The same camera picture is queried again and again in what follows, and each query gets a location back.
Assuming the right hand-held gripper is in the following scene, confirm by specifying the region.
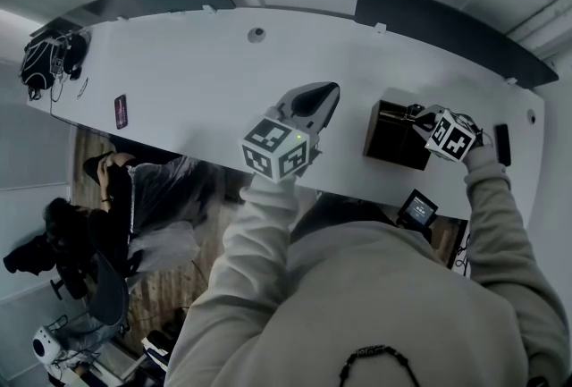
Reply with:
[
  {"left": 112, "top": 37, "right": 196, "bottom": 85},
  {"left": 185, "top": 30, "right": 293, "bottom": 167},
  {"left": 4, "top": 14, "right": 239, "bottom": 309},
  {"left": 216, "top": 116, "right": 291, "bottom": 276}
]
[{"left": 413, "top": 105, "right": 486, "bottom": 163}]

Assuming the white round appliance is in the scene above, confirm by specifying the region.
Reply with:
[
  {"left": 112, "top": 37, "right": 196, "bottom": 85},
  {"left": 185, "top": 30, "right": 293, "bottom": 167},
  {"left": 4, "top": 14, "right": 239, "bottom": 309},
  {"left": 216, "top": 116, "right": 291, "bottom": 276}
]
[{"left": 31, "top": 324, "right": 64, "bottom": 365}]

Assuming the plastic-wrapped chair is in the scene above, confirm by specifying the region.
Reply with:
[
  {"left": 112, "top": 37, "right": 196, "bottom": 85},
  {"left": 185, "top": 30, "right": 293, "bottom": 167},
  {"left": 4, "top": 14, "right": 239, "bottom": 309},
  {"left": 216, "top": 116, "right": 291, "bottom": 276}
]
[{"left": 126, "top": 155, "right": 233, "bottom": 274}]

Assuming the person's beige sweatshirt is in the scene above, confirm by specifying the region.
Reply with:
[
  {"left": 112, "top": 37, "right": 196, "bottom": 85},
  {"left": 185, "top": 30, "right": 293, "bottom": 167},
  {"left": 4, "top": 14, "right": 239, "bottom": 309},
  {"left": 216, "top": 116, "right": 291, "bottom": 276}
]
[{"left": 164, "top": 215, "right": 572, "bottom": 387}]

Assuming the black rectangular remote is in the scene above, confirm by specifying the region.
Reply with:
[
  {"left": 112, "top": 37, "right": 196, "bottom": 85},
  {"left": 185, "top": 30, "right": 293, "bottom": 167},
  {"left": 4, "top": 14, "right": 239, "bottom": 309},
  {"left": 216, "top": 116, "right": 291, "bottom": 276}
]
[{"left": 494, "top": 123, "right": 512, "bottom": 167}]

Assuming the small black display device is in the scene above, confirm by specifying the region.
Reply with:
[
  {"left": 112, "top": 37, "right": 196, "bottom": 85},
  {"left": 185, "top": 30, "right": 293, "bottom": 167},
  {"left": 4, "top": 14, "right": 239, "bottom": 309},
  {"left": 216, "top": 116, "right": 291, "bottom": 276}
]
[{"left": 396, "top": 188, "right": 440, "bottom": 229}]

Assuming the person's right forearm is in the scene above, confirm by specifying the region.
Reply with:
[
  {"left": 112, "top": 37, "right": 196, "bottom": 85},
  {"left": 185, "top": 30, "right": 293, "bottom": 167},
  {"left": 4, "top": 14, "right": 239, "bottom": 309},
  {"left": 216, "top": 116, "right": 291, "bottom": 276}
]
[{"left": 462, "top": 142, "right": 571, "bottom": 324}]

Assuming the white wall pipe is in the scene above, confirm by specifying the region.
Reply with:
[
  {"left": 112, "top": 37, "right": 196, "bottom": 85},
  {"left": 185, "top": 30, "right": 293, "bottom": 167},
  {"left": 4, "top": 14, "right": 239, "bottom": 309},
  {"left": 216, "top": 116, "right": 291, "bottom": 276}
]
[
  {"left": 509, "top": 0, "right": 572, "bottom": 47},
  {"left": 520, "top": 16, "right": 572, "bottom": 61}
]

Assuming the black office chair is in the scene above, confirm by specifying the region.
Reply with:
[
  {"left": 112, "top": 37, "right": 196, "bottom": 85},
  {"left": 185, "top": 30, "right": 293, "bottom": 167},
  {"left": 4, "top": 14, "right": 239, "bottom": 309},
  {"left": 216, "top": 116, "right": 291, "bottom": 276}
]
[{"left": 49, "top": 250, "right": 131, "bottom": 329}]

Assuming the black box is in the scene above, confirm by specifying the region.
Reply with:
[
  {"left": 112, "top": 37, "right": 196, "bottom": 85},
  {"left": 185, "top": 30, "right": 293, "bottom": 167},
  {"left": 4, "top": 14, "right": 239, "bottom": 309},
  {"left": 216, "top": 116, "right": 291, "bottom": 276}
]
[{"left": 363, "top": 98, "right": 433, "bottom": 172}]

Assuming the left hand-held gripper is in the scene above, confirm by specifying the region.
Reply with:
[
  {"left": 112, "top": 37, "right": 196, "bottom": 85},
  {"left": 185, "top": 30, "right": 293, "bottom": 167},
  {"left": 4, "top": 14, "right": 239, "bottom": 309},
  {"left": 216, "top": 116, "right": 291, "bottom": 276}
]
[{"left": 242, "top": 82, "right": 340, "bottom": 184}]

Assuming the black backpack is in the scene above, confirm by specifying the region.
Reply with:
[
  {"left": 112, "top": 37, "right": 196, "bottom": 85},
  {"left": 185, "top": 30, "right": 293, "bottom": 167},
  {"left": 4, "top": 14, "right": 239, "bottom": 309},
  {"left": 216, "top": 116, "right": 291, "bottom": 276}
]
[{"left": 20, "top": 29, "right": 90, "bottom": 100}]

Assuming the black jacket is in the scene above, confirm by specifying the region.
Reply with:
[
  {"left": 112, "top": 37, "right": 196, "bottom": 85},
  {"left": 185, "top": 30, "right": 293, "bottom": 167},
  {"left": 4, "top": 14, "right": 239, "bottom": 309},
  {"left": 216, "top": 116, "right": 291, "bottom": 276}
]
[{"left": 2, "top": 237, "right": 59, "bottom": 275}]

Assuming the black beaded necklace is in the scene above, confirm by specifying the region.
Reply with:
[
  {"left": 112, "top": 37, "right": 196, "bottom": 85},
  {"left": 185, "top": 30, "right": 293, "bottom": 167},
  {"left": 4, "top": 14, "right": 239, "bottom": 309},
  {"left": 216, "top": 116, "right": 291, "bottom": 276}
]
[{"left": 338, "top": 344, "right": 421, "bottom": 387}]

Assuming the person's left forearm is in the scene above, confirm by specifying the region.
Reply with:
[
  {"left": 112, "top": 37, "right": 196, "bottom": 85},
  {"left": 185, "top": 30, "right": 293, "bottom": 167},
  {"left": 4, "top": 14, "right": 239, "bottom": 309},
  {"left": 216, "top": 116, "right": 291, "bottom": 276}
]
[{"left": 207, "top": 172, "right": 316, "bottom": 315}]

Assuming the dark patterned smartphone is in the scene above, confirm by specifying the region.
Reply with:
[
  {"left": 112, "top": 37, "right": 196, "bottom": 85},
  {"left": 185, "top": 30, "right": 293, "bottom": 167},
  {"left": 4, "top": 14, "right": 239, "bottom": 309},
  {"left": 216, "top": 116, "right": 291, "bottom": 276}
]
[{"left": 114, "top": 93, "right": 130, "bottom": 130}]

